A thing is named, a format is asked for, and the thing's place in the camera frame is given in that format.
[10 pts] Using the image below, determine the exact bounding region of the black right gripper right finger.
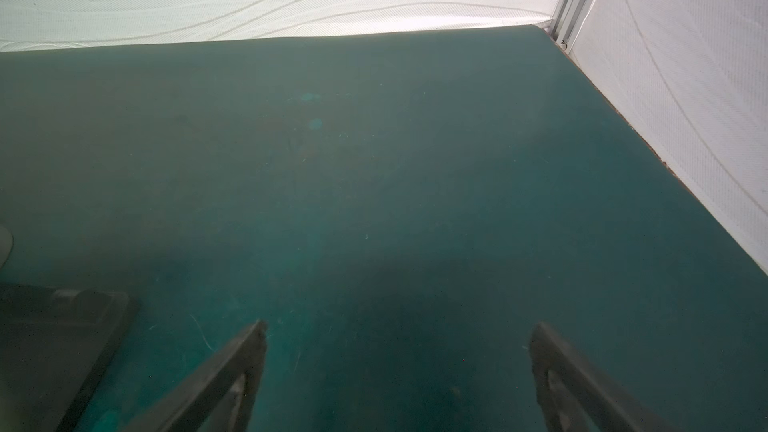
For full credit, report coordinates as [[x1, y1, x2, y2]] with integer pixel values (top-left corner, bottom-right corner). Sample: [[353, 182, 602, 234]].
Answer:
[[529, 322, 675, 431]]

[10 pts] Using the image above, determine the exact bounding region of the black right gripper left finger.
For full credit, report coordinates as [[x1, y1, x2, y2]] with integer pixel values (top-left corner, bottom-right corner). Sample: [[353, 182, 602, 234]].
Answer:
[[124, 320, 268, 431]]

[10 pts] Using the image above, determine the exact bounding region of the black folding phone stand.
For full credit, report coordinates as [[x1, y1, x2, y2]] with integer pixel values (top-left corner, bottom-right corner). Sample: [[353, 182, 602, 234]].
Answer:
[[1, 283, 137, 431]]

